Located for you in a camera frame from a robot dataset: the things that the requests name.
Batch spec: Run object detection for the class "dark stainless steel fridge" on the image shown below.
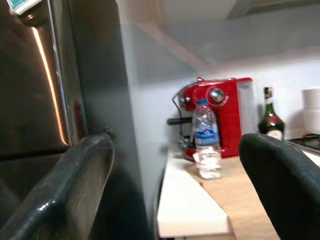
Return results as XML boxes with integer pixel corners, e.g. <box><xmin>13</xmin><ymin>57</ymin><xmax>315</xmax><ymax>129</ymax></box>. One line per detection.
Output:
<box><xmin>0</xmin><ymin>0</ymin><xmax>161</xmax><ymax>240</ymax></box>

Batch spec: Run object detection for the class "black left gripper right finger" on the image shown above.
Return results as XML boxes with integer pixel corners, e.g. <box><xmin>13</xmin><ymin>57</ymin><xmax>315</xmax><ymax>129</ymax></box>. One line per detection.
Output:
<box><xmin>238</xmin><ymin>133</ymin><xmax>320</xmax><ymax>240</ymax></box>

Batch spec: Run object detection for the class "white cooking pot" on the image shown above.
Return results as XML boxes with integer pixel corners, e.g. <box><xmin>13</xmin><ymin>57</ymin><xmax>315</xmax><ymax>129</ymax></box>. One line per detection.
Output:
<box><xmin>301</xmin><ymin>87</ymin><xmax>320</xmax><ymax>135</ymax></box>

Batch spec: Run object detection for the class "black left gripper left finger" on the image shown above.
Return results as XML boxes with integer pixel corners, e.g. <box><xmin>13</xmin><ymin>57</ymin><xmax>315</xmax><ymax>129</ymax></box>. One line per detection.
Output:
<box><xmin>0</xmin><ymin>127</ymin><xmax>116</xmax><ymax>240</ymax></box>

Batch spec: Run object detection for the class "white teal fridge magnet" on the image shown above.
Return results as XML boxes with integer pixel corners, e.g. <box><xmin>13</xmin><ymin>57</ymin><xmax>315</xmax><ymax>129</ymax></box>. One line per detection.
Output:
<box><xmin>8</xmin><ymin>0</ymin><xmax>42</xmax><ymax>15</ymax></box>

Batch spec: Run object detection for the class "red coffee machine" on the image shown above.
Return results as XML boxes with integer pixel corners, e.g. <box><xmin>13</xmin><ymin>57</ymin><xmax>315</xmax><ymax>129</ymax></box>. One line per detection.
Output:
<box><xmin>166</xmin><ymin>76</ymin><xmax>256</xmax><ymax>161</ymax></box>

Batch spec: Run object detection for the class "dark green glass bottle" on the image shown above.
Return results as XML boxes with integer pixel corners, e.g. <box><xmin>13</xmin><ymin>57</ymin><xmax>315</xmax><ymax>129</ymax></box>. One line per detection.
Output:
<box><xmin>257</xmin><ymin>86</ymin><xmax>286</xmax><ymax>142</ymax></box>

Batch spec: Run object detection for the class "clear plastic water bottle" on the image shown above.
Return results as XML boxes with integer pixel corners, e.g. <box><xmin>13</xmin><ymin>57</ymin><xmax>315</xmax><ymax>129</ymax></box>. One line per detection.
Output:
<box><xmin>191</xmin><ymin>98</ymin><xmax>223</xmax><ymax>180</ymax></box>

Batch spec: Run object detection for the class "beige woven cloth mat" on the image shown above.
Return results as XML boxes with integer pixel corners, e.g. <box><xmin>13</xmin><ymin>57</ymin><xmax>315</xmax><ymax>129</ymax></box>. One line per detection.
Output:
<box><xmin>184</xmin><ymin>157</ymin><xmax>281</xmax><ymax>240</ymax></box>

